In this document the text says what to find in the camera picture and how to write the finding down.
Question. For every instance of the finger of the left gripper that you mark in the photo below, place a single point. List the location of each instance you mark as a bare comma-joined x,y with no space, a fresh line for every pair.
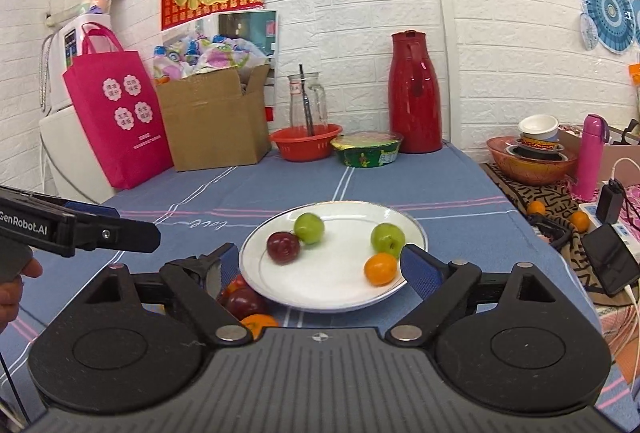
101,232

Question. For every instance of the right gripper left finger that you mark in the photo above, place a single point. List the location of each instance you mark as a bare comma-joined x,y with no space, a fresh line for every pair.
194,284

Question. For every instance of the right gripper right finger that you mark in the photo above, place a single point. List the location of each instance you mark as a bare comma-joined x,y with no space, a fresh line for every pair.
430,292

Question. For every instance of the dark red plum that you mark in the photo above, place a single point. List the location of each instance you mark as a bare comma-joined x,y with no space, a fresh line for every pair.
244,302
283,247

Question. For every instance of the small orange mandarin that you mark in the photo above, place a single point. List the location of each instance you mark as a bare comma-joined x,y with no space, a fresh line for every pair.
381,269

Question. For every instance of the green apple fruit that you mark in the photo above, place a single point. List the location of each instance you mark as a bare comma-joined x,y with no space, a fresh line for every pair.
387,238
309,228

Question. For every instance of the red peach fruit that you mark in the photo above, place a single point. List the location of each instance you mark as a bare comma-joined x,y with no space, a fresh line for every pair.
238,282

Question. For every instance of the large orange tangerine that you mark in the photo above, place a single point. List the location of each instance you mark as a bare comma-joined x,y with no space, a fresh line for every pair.
257,323

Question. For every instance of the person's left hand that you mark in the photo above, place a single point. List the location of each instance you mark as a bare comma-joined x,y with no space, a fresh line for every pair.
11,293

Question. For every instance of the white round plate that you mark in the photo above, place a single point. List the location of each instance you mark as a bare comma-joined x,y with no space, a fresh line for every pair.
328,277

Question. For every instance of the pink tote bag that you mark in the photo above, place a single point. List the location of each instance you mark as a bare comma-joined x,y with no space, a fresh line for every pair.
118,109

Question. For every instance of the orange glass bowl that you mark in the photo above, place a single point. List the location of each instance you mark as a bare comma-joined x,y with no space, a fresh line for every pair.
518,163

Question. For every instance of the green instant noodle bowl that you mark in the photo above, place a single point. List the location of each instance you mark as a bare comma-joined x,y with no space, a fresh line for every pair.
367,149

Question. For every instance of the brown cardboard box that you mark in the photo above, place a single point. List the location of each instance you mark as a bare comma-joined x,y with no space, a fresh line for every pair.
214,120

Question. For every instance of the black phone on side table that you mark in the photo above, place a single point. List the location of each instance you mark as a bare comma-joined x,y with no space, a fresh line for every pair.
610,259

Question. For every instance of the red plastic basket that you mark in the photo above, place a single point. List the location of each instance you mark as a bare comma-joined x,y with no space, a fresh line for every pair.
295,145

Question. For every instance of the white paper cup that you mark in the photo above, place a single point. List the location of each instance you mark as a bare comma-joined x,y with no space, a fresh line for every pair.
540,127

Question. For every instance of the red thermos jug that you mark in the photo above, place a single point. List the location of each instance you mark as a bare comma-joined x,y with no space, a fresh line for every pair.
414,95

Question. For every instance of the floral cloth bundle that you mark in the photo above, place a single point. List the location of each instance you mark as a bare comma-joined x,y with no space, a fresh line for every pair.
198,54

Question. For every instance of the pink thermos bottle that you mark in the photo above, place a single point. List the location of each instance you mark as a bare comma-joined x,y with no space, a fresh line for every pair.
595,136

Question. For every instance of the blue round wall decoration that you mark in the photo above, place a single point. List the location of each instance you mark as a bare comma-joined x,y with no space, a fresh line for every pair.
614,24

